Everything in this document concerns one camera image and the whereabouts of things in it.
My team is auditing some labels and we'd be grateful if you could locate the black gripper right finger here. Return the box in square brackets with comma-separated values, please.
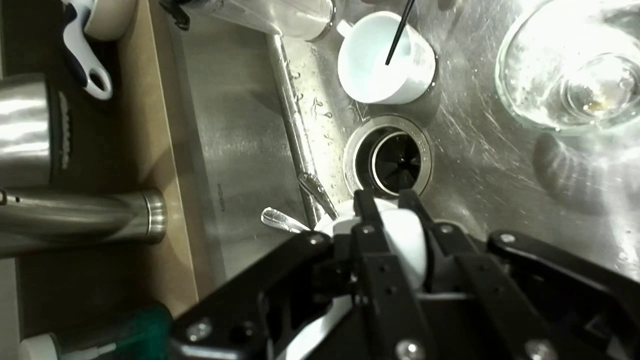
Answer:
[398, 188, 640, 360]

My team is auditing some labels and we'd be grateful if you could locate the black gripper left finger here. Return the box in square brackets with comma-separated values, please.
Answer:
[169, 188, 437, 360]

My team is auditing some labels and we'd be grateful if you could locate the sink drain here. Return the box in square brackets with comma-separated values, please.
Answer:
[340, 112, 438, 203]

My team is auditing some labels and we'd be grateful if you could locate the stainless steel sink basin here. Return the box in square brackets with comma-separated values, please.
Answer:
[149, 0, 640, 288]

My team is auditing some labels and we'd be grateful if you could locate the metal spoon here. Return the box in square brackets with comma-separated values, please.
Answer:
[258, 204, 312, 238]

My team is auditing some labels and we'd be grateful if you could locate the white mug with chopstick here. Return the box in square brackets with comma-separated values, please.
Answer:
[334, 8, 441, 108]

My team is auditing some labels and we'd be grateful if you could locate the clear drinking glass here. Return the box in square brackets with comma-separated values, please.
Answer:
[495, 0, 640, 137]

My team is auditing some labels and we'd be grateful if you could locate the long dark chopstick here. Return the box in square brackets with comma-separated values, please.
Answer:
[383, 0, 420, 69]

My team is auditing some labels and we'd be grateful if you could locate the green soap dispenser white pump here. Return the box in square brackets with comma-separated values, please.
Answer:
[19, 300, 177, 360]

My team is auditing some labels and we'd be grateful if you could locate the brushed steel kitchen faucet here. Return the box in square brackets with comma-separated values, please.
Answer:
[0, 76, 169, 258]

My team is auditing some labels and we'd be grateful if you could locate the small bowl holding scrubbers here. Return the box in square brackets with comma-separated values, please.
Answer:
[83, 0, 140, 45]

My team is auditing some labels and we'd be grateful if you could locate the white dish brush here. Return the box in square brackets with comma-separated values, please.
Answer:
[60, 0, 116, 105]

